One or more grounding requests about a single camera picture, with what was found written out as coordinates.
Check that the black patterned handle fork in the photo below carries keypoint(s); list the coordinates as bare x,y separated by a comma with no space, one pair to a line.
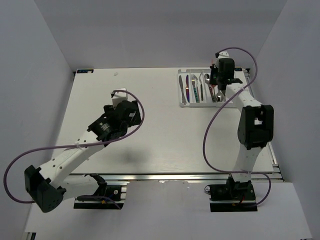
201,78

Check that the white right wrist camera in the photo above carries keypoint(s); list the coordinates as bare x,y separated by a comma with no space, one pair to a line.
222,55

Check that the white divided cutlery tray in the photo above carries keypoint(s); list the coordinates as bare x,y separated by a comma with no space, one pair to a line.
207,98

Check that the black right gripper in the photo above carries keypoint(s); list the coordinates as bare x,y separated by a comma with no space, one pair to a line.
212,69

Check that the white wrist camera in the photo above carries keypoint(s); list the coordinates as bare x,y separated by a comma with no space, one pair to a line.
118,96
222,55

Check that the pink handled fork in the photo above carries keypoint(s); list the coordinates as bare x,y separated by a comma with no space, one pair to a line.
197,83

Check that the iridescent purple knife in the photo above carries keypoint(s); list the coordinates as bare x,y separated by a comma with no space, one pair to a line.
187,91

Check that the blue table label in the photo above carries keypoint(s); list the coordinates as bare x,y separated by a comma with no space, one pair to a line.
84,71
238,69

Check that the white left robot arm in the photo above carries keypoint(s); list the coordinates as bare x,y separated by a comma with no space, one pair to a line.
51,183

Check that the purple bowl ornate spoon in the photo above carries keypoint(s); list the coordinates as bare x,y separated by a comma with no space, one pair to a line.
214,93

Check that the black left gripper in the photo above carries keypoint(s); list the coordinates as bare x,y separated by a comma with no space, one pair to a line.
136,119

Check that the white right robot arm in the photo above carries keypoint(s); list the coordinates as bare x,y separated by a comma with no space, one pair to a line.
255,130

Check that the black patterned handle spoon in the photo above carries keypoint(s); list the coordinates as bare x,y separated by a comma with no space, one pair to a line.
207,81

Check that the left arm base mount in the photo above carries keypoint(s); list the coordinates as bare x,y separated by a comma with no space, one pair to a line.
106,196

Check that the teal handled fork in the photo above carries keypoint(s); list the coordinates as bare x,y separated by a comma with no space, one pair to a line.
194,82

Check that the blue table label right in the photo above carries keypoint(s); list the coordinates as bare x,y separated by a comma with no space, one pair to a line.
238,69

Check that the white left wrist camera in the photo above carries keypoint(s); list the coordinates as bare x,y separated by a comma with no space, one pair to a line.
118,96

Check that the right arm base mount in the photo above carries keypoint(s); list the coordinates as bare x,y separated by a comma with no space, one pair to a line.
223,200

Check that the blue table label left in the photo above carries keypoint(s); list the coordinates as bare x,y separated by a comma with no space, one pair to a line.
84,71

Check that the silver ornate knife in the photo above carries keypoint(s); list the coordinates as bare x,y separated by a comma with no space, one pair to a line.
183,98

